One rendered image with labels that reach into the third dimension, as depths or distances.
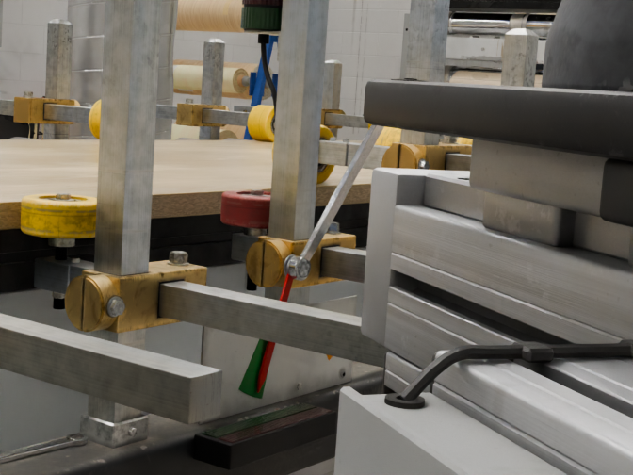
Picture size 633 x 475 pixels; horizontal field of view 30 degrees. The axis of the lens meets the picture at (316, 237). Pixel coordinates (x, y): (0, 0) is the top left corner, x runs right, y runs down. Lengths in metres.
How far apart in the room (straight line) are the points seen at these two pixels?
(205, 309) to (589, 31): 0.66
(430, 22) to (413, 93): 0.97
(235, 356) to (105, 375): 0.42
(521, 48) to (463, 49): 2.13
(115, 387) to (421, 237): 0.28
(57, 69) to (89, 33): 2.71
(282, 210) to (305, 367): 0.17
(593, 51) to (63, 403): 0.99
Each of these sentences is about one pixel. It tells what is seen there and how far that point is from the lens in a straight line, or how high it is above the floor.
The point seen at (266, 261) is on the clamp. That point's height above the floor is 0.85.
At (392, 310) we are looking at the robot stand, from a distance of 0.60.
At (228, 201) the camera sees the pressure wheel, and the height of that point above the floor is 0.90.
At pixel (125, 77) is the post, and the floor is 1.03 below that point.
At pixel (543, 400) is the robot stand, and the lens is 0.31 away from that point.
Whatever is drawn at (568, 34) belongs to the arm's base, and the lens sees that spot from 0.45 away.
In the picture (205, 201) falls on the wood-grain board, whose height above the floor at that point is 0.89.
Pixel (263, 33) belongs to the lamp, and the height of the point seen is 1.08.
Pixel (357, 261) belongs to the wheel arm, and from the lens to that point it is 1.25.
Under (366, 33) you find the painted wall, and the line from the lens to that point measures 11.97.
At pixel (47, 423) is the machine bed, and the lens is 1.34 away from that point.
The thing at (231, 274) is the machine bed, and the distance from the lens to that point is 1.51.
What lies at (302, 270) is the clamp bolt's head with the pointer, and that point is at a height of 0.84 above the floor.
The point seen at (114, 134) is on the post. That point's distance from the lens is 1.06.
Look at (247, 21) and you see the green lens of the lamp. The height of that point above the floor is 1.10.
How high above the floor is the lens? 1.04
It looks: 7 degrees down
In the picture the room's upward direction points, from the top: 4 degrees clockwise
